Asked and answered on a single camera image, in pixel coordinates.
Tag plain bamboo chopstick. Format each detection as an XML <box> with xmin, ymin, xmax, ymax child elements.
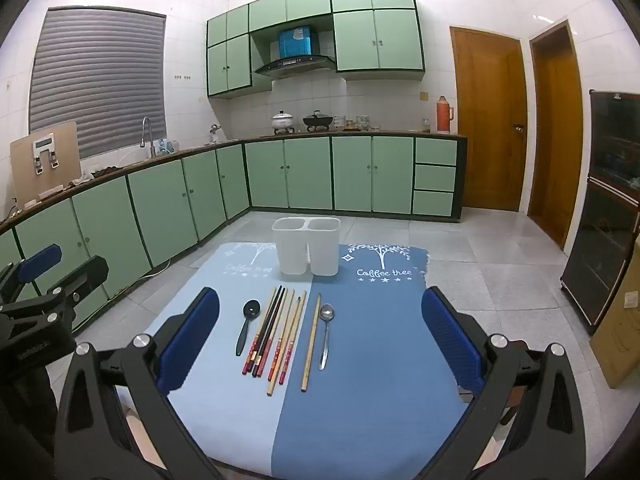
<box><xmin>301</xmin><ymin>293</ymin><xmax>322</xmax><ymax>392</ymax></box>

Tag red thermos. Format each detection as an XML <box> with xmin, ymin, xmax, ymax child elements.
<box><xmin>436</xmin><ymin>96</ymin><xmax>455</xmax><ymax>134</ymax></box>

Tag black glass-door cabinet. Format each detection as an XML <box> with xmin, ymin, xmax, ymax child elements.
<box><xmin>560</xmin><ymin>90</ymin><xmax>640</xmax><ymax>336</ymax></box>

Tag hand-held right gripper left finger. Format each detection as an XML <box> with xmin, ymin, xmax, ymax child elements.
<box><xmin>52</xmin><ymin>287</ymin><xmax>226</xmax><ymax>480</ymax></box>

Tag dark rag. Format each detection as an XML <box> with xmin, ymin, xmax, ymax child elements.
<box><xmin>75</xmin><ymin>164</ymin><xmax>127</xmax><ymax>182</ymax></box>

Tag bundle of chopsticks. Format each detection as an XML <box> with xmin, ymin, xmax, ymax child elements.
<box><xmin>267</xmin><ymin>297</ymin><xmax>302</xmax><ymax>397</ymax></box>

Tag wooden book stand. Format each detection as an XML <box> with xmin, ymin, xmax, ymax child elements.
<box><xmin>10</xmin><ymin>121</ymin><xmax>81</xmax><ymax>206</ymax></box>

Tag black wok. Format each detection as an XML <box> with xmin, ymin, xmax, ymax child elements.
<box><xmin>302</xmin><ymin>110</ymin><xmax>335</xmax><ymax>130</ymax></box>

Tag black chopstick with red end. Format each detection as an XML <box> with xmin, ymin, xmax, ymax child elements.
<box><xmin>250</xmin><ymin>286</ymin><xmax>284</xmax><ymax>377</ymax></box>
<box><xmin>255</xmin><ymin>288</ymin><xmax>291</xmax><ymax>378</ymax></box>

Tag tan chopstick with red end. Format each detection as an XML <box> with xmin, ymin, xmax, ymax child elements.
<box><xmin>243</xmin><ymin>287</ymin><xmax>277</xmax><ymax>374</ymax></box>
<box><xmin>267</xmin><ymin>289</ymin><xmax>297</xmax><ymax>382</ymax></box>
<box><xmin>278</xmin><ymin>290</ymin><xmax>308</xmax><ymax>386</ymax></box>

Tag cardboard box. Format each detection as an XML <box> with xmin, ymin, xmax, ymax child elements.
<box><xmin>590</xmin><ymin>260</ymin><xmax>640</xmax><ymax>388</ymax></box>

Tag metal spoon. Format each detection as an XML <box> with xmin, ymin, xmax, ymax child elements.
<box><xmin>318</xmin><ymin>304</ymin><xmax>336</xmax><ymax>371</ymax></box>

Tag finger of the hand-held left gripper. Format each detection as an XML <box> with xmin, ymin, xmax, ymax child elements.
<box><xmin>0</xmin><ymin>243</ymin><xmax>63</xmax><ymax>309</ymax></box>
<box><xmin>45</xmin><ymin>256</ymin><xmax>109</xmax><ymax>332</ymax></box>

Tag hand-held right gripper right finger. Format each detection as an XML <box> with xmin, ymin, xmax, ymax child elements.
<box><xmin>420</xmin><ymin>286</ymin><xmax>588</xmax><ymax>480</ymax></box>

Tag grey window blind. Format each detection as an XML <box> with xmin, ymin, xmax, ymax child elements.
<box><xmin>28</xmin><ymin>7</ymin><xmax>167</xmax><ymax>160</ymax></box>

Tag dark blue placemat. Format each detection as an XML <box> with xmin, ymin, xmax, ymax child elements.
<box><xmin>270</xmin><ymin>244</ymin><xmax>481</xmax><ymax>480</ymax></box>

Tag black-handled utensils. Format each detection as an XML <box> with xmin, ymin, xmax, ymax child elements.
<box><xmin>236</xmin><ymin>300</ymin><xmax>262</xmax><ymax>356</ymax></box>

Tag light blue placemat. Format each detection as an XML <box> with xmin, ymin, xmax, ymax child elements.
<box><xmin>120</xmin><ymin>242</ymin><xmax>321</xmax><ymax>480</ymax></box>

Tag green wall cabinets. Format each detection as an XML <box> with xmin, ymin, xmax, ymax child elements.
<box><xmin>206</xmin><ymin>0</ymin><xmax>426</xmax><ymax>100</ymax></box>

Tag metal sink faucet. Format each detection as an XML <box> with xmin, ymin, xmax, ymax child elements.
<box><xmin>141</xmin><ymin>116</ymin><xmax>156</xmax><ymax>158</ymax></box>

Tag wooden door with handle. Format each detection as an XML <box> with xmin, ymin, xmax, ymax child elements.
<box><xmin>450</xmin><ymin>26</ymin><xmax>528</xmax><ymax>213</ymax></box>

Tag white two-compartment utensil holder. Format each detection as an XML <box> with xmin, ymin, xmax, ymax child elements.
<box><xmin>271</xmin><ymin>216</ymin><xmax>342</xmax><ymax>277</ymax></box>

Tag green base cabinets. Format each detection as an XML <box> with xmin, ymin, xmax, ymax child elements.
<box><xmin>0</xmin><ymin>132</ymin><xmax>468</xmax><ymax>341</ymax></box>

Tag range hood with blue film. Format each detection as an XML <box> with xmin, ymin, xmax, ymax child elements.
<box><xmin>254</xmin><ymin>25</ymin><xmax>337</xmax><ymax>80</ymax></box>

